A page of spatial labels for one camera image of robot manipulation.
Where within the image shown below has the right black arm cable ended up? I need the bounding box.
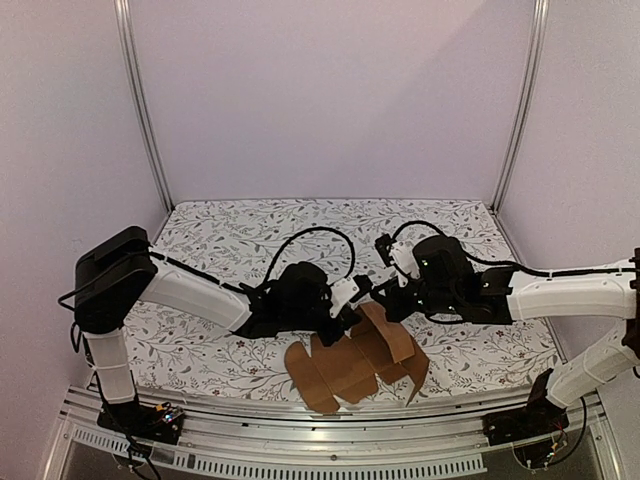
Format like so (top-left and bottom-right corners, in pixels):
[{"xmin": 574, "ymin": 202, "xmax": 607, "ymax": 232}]
[{"xmin": 392, "ymin": 219, "xmax": 639, "ymax": 279}]

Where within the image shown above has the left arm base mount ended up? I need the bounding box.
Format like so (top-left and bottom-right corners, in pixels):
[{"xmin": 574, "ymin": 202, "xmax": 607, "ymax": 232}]
[{"xmin": 97, "ymin": 392, "xmax": 185, "ymax": 445}]

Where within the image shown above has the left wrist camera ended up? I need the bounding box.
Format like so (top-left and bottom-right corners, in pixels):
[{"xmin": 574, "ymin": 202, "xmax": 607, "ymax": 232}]
[{"xmin": 329, "ymin": 275, "xmax": 373, "ymax": 319}]

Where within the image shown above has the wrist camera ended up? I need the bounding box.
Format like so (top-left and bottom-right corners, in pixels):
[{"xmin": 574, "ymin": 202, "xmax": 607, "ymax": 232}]
[
  {"xmin": 374, "ymin": 234, "xmax": 420, "ymax": 287},
  {"xmin": 329, "ymin": 275, "xmax": 373, "ymax": 319}
]

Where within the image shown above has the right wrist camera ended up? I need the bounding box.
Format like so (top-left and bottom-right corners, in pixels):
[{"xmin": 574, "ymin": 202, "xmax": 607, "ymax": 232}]
[{"xmin": 374, "ymin": 234, "xmax": 420, "ymax": 287}]

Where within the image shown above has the perforated metal strip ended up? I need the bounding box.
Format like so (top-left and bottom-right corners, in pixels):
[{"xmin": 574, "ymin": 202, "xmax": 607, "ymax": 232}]
[{"xmin": 69, "ymin": 424, "xmax": 488, "ymax": 475}]

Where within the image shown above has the left aluminium corner post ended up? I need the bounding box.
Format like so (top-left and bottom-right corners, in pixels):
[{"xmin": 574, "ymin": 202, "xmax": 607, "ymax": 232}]
[{"xmin": 114, "ymin": 0, "xmax": 175, "ymax": 214}]

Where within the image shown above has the aluminium corner post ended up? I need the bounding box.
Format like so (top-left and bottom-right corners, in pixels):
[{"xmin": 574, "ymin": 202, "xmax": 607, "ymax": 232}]
[
  {"xmin": 114, "ymin": 0, "xmax": 175, "ymax": 214},
  {"xmin": 490, "ymin": 0, "xmax": 550, "ymax": 216}
]

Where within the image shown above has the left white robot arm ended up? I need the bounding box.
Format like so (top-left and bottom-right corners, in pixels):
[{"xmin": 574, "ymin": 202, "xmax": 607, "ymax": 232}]
[{"xmin": 58, "ymin": 226, "xmax": 372, "ymax": 434}]

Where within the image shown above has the brown cardboard box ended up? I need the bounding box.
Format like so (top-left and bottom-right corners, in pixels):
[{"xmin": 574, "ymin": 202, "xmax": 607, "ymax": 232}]
[{"xmin": 284, "ymin": 301, "xmax": 430, "ymax": 415}]

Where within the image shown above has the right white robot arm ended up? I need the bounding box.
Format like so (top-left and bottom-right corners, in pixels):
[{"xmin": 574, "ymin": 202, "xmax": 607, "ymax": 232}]
[{"xmin": 372, "ymin": 234, "xmax": 639, "ymax": 436}]

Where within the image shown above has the aluminium front rail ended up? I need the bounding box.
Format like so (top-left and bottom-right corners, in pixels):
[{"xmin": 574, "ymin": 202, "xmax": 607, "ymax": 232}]
[{"xmin": 58, "ymin": 385, "xmax": 606, "ymax": 457}]

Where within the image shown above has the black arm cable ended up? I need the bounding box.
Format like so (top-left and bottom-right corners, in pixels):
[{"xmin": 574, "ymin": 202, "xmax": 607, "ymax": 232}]
[
  {"xmin": 259, "ymin": 224, "xmax": 357, "ymax": 296},
  {"xmin": 392, "ymin": 219, "xmax": 639, "ymax": 279}
]

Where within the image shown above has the right aluminium corner post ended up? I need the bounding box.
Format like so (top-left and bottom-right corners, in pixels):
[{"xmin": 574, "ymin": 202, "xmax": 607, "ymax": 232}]
[{"xmin": 490, "ymin": 0, "xmax": 550, "ymax": 216}]

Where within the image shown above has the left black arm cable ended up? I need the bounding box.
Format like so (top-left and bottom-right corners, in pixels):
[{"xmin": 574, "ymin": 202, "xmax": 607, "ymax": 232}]
[{"xmin": 259, "ymin": 224, "xmax": 357, "ymax": 296}]

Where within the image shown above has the floral patterned table mat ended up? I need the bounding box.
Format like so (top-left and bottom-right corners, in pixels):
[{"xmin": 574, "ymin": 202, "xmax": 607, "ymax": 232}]
[{"xmin": 125, "ymin": 199, "xmax": 560, "ymax": 404}]

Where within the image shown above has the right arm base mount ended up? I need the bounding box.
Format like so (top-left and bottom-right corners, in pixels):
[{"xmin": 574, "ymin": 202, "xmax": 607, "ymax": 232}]
[{"xmin": 482, "ymin": 369, "xmax": 569, "ymax": 446}]

